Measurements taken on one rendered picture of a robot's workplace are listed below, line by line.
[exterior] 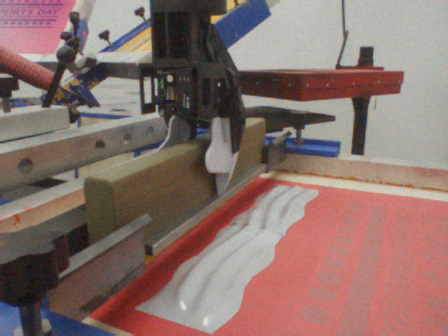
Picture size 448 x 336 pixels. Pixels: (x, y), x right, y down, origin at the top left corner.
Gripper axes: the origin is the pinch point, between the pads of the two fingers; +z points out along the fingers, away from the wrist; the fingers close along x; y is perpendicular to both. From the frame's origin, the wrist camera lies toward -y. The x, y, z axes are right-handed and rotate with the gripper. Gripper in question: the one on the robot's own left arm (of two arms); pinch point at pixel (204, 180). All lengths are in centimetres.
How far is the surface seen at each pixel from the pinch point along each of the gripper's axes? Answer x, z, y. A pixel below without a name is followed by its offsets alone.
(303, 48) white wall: -38, -21, -200
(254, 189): 1.2, 5.3, -13.9
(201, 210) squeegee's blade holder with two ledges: 2.7, 1.3, 6.0
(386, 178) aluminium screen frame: 19.4, 4.4, -25.3
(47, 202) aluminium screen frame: -15.4, 1.8, 9.9
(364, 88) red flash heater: 7, -4, -114
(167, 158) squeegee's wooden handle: 1.2, -5.1, 9.7
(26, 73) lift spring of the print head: -61, -11, -26
